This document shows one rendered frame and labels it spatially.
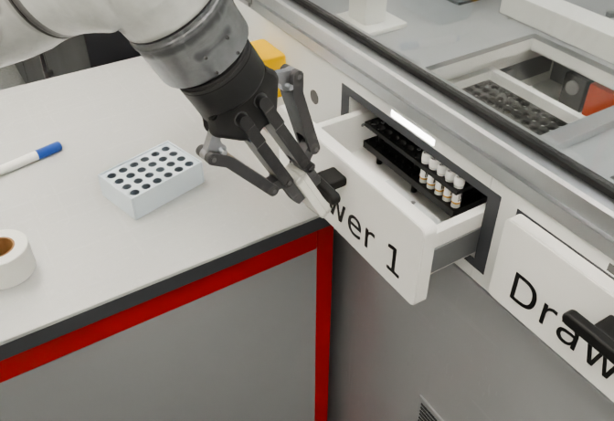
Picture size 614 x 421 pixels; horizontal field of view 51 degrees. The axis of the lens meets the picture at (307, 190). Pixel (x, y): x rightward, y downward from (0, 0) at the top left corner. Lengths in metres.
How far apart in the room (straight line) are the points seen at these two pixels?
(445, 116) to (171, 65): 0.32
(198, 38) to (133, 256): 0.42
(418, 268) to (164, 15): 0.35
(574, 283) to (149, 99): 0.82
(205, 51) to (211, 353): 0.58
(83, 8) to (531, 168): 0.42
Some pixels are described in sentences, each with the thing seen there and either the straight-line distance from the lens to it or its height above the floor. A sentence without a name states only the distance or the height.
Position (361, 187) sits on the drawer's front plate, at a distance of 0.71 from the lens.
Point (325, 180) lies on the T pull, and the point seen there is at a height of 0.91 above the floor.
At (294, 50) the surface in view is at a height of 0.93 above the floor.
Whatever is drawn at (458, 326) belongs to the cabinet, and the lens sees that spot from 0.86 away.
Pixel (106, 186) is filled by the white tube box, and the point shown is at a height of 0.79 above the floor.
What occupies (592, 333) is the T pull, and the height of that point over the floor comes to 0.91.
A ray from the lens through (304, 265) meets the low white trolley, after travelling 0.98.
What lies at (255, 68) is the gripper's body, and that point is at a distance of 0.57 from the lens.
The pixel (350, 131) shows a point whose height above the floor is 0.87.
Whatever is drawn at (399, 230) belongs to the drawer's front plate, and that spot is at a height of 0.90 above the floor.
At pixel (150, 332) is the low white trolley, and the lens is 0.92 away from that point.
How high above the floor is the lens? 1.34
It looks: 38 degrees down
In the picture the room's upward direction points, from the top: straight up
